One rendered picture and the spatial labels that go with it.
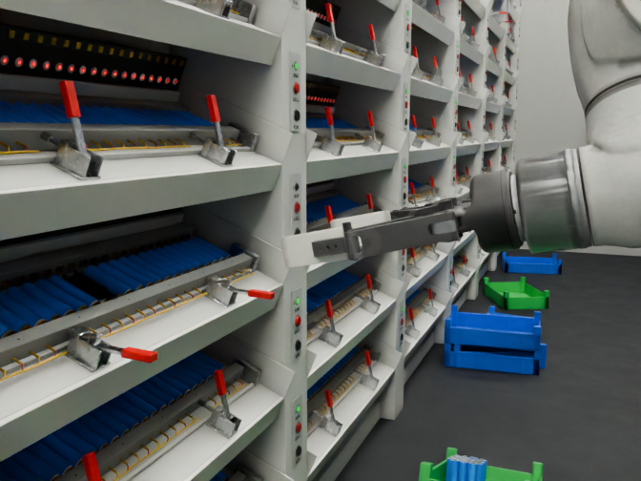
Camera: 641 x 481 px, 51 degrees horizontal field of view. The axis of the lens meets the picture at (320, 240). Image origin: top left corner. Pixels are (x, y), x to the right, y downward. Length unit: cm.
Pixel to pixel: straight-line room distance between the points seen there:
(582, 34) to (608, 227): 19
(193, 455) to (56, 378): 30
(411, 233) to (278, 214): 49
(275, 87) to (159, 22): 30
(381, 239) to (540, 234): 14
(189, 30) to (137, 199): 22
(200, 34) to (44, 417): 47
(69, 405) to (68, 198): 20
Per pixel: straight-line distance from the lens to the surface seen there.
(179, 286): 88
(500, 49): 380
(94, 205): 69
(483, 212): 61
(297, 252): 63
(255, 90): 106
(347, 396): 158
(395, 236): 58
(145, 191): 75
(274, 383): 112
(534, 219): 60
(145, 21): 77
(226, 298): 92
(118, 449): 87
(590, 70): 66
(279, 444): 116
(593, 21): 66
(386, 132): 171
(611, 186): 60
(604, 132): 62
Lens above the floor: 76
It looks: 9 degrees down
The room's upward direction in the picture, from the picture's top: straight up
